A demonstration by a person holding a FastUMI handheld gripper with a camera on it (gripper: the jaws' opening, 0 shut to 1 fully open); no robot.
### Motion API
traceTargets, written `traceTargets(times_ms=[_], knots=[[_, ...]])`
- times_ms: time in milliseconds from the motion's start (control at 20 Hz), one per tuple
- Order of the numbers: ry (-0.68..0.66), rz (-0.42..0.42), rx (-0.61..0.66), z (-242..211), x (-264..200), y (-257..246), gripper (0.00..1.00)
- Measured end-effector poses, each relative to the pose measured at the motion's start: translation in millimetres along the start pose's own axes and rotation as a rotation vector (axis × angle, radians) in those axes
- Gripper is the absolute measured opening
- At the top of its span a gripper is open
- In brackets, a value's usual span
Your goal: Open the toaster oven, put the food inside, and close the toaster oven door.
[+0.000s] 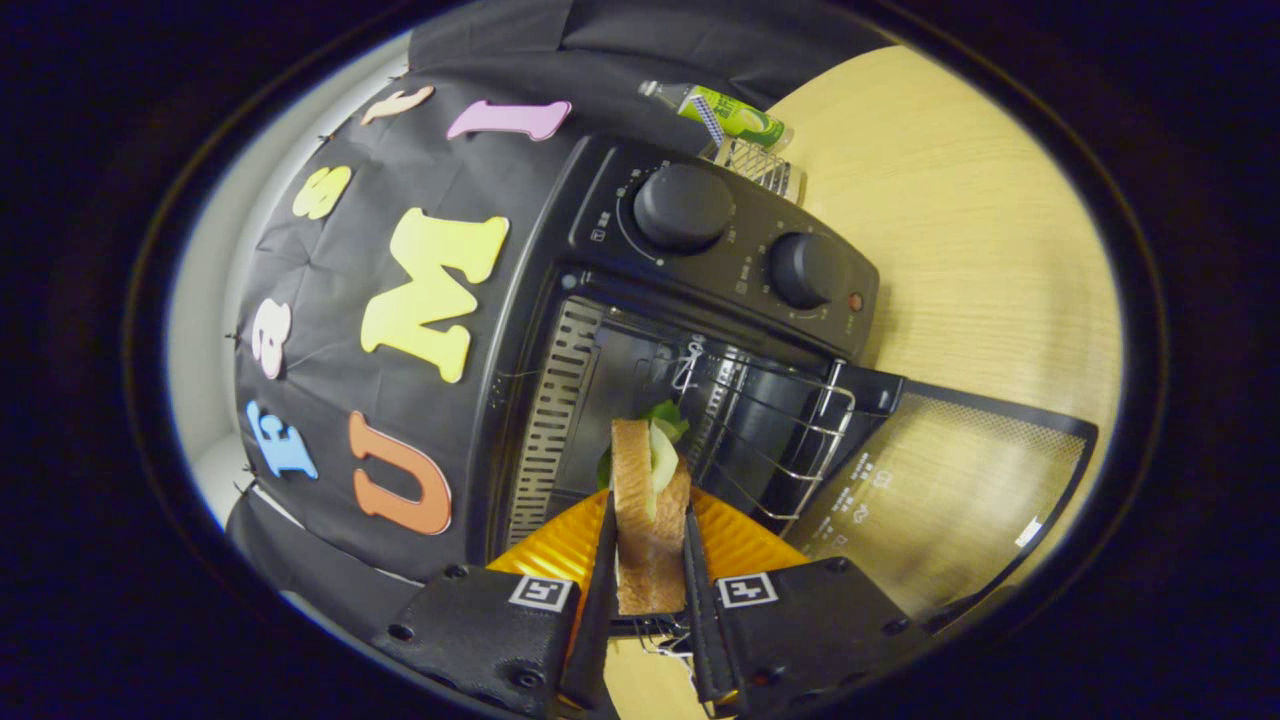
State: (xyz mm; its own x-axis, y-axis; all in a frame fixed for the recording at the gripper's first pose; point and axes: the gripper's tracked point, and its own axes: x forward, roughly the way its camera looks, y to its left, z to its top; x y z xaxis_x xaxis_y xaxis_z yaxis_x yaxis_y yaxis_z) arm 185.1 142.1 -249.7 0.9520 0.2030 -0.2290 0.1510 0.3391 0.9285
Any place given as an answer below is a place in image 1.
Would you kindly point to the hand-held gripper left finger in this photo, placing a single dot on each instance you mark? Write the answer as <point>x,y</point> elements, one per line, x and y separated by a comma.
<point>600,600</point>

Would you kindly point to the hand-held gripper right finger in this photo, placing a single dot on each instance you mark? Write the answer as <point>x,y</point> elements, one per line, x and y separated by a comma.
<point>700,600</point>

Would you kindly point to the lettuce sandwich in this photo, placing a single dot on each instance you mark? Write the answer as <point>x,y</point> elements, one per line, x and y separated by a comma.
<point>650,540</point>

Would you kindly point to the black toaster oven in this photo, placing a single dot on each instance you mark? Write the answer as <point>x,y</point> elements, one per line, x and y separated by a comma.
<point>720,230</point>

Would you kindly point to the blue checked straw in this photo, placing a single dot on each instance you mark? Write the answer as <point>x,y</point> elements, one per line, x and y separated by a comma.
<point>708,118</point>

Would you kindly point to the green label bottle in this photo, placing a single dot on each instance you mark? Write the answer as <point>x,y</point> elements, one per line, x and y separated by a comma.
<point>735,115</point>

